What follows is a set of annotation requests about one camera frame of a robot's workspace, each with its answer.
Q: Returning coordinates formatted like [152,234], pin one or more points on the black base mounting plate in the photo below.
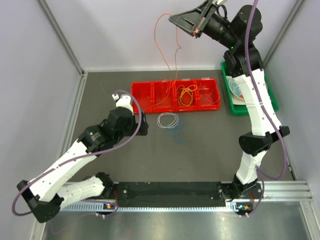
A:
[168,194]

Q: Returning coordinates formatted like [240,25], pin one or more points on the green plastic tray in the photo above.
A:
[241,110]

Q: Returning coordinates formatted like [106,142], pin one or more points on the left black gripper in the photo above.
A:
[144,126]

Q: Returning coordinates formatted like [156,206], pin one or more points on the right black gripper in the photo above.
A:
[194,21]

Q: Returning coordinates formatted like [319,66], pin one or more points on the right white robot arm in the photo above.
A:
[245,64]

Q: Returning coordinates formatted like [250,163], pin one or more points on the red bin far left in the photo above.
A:
[143,93]

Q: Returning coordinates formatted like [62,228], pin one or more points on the white square board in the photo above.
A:
[237,101]

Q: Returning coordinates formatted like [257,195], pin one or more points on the slotted grey cable duct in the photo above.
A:
[105,208]

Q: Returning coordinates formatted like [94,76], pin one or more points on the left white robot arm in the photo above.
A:
[48,193]

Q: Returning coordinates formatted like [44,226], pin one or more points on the blue patterned plate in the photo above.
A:
[234,88]

